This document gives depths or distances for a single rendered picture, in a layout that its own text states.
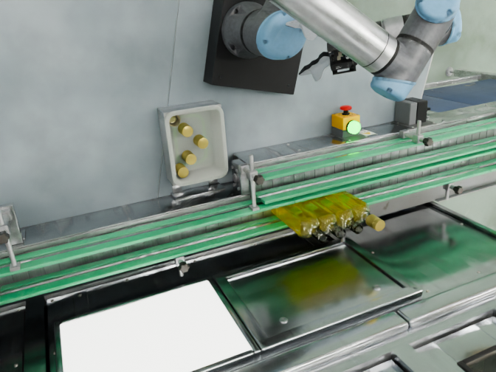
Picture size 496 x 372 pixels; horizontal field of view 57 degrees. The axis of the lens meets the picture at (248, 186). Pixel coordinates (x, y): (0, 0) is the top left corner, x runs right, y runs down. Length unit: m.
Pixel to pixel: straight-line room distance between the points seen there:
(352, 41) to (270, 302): 0.69
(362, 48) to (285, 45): 0.32
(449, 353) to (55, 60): 1.20
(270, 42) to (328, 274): 0.65
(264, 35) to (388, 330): 0.75
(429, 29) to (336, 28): 0.19
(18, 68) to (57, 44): 0.12
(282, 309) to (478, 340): 0.47
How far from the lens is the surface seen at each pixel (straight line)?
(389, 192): 1.64
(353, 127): 1.55
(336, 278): 1.32
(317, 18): 0.83
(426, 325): 1.23
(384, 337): 1.17
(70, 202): 1.41
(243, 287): 1.29
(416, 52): 0.93
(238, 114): 1.45
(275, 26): 1.13
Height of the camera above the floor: 2.06
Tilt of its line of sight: 59 degrees down
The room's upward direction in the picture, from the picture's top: 129 degrees clockwise
